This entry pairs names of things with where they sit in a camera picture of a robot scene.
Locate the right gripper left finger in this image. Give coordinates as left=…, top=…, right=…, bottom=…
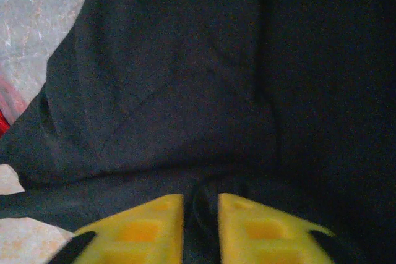
left=52, top=193, right=185, bottom=264

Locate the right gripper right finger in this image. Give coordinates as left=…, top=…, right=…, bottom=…
left=218, top=192, right=337, bottom=264

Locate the black t-shirt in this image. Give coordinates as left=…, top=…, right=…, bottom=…
left=0, top=0, right=396, bottom=264

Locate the red printed t-shirt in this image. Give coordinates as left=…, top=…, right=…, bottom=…
left=0, top=111, right=11, bottom=138

